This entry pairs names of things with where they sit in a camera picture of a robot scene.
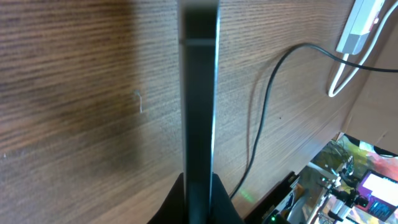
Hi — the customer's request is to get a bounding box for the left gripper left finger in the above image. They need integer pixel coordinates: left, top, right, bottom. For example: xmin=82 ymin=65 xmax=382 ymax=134
xmin=147 ymin=173 xmax=188 ymax=224

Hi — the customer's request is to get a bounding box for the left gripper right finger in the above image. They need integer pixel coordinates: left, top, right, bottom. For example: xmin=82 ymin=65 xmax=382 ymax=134
xmin=209 ymin=173 xmax=244 ymax=224

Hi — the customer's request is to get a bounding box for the black USB charging cable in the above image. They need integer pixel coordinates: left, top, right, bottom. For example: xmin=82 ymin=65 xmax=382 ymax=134
xmin=229 ymin=42 xmax=398 ymax=200

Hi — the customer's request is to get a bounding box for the Galaxy S25 smartphone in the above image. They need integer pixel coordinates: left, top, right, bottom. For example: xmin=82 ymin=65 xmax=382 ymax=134
xmin=178 ymin=0 xmax=220 ymax=223

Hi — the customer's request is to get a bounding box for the white power strip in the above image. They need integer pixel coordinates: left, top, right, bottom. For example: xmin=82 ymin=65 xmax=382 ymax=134
xmin=336 ymin=0 xmax=385 ymax=55

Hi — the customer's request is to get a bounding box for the white power strip cord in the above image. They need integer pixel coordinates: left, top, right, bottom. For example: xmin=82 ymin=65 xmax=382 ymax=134
xmin=328 ymin=0 xmax=398 ymax=98

